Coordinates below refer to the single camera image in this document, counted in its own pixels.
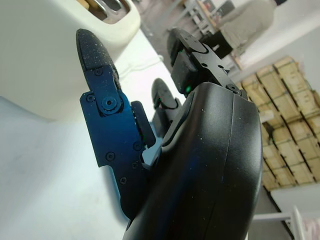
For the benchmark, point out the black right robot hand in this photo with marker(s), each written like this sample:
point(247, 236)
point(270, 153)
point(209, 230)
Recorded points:
point(200, 162)

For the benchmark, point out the cream white two-slot toaster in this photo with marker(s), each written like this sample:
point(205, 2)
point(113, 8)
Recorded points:
point(37, 57)

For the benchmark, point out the white metal rack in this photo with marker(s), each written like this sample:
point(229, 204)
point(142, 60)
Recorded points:
point(298, 221)

